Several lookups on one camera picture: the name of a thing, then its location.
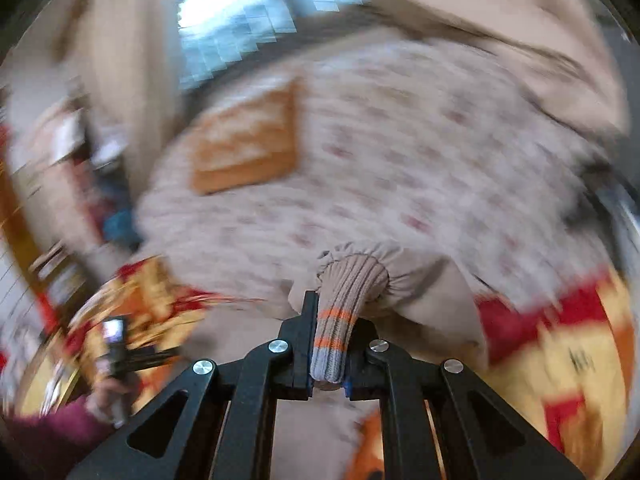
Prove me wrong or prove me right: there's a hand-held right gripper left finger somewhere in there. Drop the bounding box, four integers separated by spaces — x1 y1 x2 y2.
67 290 321 480

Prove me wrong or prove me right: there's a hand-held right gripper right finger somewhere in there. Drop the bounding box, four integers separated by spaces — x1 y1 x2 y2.
344 317 586 480

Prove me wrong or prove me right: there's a beige jacket with ribbed cuff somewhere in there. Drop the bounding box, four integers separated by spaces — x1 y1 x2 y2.
210 242 493 480

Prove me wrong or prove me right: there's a person's left forearm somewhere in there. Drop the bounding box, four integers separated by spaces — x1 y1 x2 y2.
0 400 118 480

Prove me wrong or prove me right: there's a person's left hand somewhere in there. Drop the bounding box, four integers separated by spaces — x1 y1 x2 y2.
85 374 146 425

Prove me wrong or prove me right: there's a blue cloth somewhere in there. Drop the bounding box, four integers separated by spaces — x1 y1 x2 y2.
102 207 141 251

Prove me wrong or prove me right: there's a red yellow orange printed blanket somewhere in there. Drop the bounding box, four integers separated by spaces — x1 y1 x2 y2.
30 255 636 480

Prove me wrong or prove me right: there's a cluttered shelf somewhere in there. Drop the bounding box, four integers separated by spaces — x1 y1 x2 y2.
0 80 131 321

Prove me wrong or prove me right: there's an orange patterned pillow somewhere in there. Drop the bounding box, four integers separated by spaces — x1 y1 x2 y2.
191 77 303 196

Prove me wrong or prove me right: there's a floral bedsheet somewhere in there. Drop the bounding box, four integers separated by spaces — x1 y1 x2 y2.
135 35 621 311

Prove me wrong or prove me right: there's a beige curtain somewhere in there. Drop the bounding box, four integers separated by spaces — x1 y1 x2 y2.
50 0 183 171

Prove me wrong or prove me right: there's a window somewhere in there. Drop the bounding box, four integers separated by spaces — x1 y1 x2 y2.
172 0 371 91

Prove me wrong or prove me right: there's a beige fabric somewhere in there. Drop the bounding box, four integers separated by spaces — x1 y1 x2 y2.
330 0 631 136

